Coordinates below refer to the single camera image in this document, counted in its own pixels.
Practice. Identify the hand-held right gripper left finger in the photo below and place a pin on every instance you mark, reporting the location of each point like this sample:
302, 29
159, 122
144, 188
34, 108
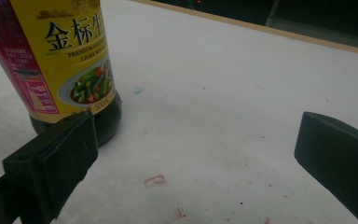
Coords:
62, 158

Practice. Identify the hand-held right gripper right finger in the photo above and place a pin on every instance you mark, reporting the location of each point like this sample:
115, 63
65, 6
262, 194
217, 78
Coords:
338, 155

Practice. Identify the soy sauce bottle yellow label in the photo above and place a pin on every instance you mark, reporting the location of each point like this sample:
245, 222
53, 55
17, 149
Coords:
62, 59

